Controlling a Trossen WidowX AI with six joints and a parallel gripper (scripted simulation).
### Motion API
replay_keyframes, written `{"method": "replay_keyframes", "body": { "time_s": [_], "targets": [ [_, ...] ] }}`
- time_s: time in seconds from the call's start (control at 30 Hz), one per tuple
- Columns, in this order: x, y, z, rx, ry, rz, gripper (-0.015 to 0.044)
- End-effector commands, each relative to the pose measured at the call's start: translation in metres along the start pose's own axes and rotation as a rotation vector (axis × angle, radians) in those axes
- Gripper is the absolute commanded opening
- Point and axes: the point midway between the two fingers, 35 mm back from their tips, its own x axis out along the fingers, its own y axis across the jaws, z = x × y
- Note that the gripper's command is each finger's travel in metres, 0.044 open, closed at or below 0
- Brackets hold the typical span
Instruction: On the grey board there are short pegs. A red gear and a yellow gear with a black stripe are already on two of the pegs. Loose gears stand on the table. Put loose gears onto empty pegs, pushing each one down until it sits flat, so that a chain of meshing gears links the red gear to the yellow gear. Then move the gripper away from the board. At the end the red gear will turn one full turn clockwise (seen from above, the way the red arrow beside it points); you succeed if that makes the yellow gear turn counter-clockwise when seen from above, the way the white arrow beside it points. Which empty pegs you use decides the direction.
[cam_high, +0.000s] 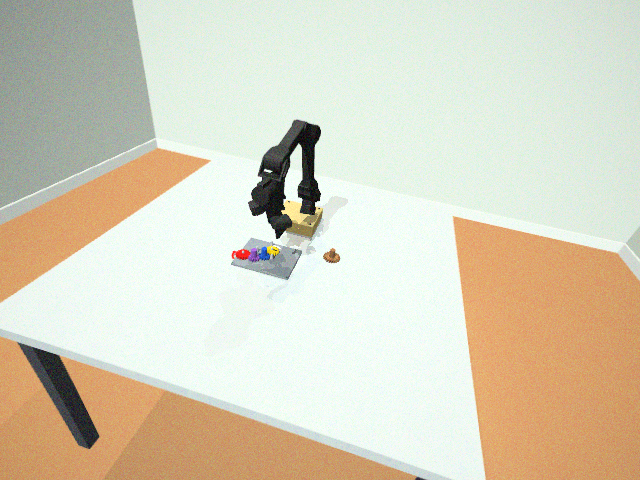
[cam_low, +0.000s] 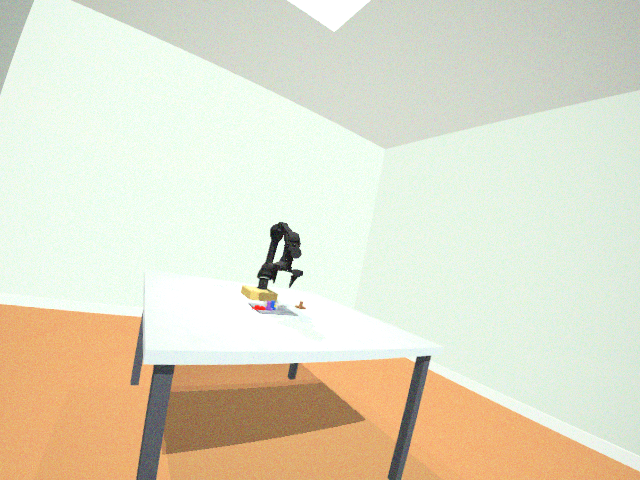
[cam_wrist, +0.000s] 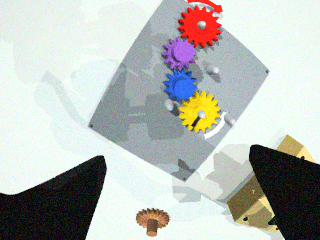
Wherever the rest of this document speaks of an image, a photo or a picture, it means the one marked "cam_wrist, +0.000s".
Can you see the blue gear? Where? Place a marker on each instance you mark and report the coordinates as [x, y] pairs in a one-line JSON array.
[[180, 85]]

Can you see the red curved arrow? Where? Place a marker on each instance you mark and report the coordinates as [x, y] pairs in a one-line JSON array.
[[213, 5]]

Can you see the purple gear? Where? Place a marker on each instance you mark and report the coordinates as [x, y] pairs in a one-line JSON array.
[[179, 53]]

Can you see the white curved arrow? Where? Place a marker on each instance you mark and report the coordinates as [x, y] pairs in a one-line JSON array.
[[214, 130]]

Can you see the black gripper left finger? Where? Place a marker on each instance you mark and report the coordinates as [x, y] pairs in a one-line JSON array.
[[59, 209]]

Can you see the yellow gear with black stripe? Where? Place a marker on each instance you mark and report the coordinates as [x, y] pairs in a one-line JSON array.
[[194, 104]]

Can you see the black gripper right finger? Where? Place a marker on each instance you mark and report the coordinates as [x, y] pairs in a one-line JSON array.
[[292, 188]]

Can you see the brown gear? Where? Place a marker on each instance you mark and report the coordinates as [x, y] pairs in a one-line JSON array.
[[152, 219]]

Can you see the red gear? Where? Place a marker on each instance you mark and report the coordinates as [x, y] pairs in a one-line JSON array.
[[193, 32]]

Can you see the grey board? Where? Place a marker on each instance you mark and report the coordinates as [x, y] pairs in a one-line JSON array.
[[136, 114]]

